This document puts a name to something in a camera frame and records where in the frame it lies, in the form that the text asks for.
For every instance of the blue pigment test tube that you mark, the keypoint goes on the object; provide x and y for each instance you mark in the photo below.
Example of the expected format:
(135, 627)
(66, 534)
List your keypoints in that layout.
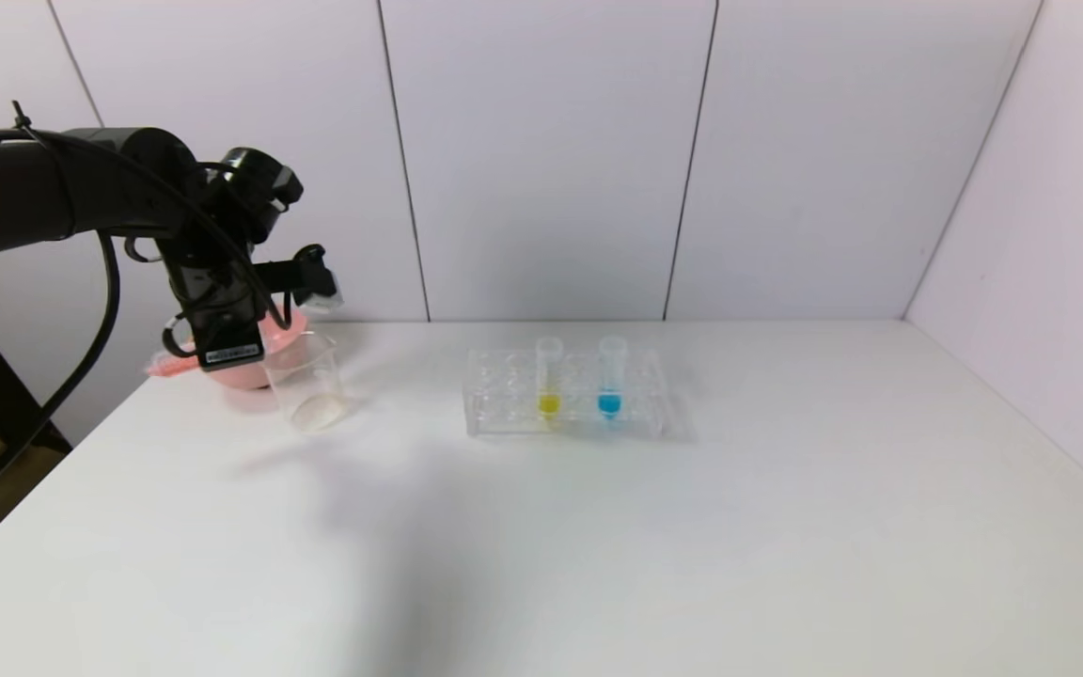
(609, 404)

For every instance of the red pigment test tube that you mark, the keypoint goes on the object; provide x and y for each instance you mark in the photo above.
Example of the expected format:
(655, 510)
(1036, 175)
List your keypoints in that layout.
(170, 365)

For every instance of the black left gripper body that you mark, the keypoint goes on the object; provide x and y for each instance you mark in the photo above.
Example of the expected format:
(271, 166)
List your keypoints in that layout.
(232, 346)

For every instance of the clear glass beaker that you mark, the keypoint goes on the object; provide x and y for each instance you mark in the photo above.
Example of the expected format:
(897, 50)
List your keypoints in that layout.
(311, 390)

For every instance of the pink plastic bowl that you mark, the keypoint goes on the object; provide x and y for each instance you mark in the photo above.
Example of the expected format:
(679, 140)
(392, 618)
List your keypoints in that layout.
(245, 379)

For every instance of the brown cardboard box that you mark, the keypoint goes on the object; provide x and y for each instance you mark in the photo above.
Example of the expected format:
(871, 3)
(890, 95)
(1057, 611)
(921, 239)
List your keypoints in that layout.
(34, 463)

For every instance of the yellow pigment test tube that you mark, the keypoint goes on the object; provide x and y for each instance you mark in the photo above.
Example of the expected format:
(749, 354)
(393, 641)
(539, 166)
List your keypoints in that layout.
(549, 404)

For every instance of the clear acrylic test tube rack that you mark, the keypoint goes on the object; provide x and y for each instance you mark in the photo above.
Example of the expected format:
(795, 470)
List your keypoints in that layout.
(579, 423)

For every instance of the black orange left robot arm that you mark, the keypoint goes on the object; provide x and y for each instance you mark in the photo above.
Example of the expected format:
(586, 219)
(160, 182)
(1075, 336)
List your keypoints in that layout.
(53, 188)

